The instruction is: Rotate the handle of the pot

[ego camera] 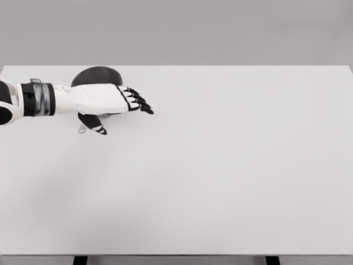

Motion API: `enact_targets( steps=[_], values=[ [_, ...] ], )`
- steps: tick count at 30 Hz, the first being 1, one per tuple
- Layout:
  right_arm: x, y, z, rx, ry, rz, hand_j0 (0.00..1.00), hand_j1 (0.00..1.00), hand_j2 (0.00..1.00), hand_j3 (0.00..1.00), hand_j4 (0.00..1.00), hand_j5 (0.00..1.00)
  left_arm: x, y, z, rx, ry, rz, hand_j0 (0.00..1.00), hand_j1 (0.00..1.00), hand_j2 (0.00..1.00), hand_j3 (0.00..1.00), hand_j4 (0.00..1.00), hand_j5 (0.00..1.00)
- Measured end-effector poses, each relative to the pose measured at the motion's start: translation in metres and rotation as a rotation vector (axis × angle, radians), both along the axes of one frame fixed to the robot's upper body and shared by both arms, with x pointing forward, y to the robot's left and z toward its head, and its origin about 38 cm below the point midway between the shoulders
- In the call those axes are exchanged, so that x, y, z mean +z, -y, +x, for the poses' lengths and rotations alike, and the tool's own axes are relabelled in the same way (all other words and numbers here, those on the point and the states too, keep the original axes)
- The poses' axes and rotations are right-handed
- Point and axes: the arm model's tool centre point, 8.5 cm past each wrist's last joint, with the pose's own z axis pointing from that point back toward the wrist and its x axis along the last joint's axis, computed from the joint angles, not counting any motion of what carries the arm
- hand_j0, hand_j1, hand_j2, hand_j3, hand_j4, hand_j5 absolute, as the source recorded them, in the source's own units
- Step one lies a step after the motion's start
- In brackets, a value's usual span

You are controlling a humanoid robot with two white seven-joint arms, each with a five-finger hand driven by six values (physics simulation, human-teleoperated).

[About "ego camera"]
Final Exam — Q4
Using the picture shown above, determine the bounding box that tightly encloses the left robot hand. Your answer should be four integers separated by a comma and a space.
73, 83, 154, 136

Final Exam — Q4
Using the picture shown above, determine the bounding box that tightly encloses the dark grey pot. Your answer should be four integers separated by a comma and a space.
71, 66, 124, 134

